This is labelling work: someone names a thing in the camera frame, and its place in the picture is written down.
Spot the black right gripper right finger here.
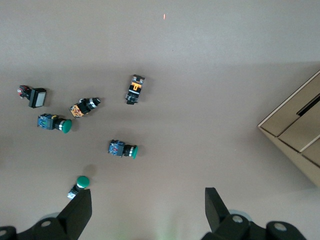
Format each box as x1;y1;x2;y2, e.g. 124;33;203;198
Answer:
201;187;307;240

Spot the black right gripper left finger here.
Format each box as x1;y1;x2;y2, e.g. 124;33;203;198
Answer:
0;188;93;240

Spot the green mushroom push button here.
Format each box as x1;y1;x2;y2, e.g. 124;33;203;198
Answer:
37;113;73;135
66;175;91;200
107;139;139;160

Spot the cardboard drawer box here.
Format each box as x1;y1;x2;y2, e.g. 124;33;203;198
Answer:
257;69;320;189

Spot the black square push button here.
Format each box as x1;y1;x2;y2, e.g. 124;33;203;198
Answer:
17;84;48;109

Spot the orange black selector switch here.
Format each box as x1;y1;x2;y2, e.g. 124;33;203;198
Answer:
69;97;102;119
123;73;147;106

